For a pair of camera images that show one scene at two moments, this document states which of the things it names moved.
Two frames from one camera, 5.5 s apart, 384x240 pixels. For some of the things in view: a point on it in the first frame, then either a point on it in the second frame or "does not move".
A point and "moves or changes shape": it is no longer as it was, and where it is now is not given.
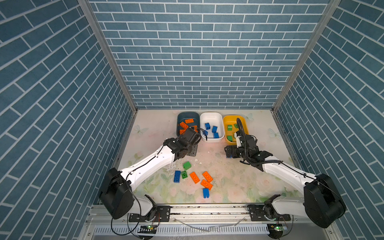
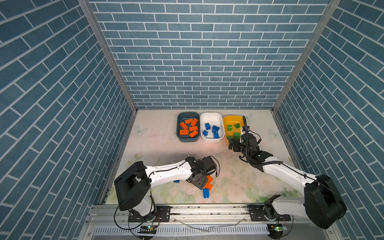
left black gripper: [195, 143] to [201, 183]
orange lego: [194, 177] moves or changes shape
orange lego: [207, 176] does not move
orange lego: [188, 121] does not move
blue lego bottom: [206, 193] does not move
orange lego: [205, 184] does not move
